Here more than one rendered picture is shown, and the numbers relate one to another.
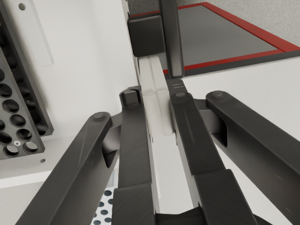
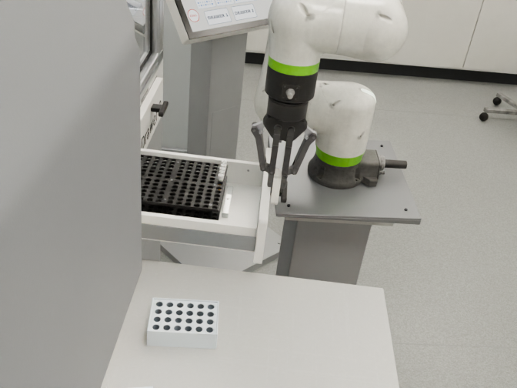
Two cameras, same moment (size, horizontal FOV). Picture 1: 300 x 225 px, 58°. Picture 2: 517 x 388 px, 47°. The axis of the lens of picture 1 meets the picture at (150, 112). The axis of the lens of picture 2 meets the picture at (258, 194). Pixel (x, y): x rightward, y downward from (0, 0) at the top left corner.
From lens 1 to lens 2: 1.20 m
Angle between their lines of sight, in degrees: 85
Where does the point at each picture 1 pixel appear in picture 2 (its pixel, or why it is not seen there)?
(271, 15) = not seen: outside the picture
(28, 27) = (226, 203)
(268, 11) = not seen: outside the picture
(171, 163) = (265, 323)
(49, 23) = (232, 209)
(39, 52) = (225, 209)
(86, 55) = (242, 219)
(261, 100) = (338, 300)
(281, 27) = not seen: outside the picture
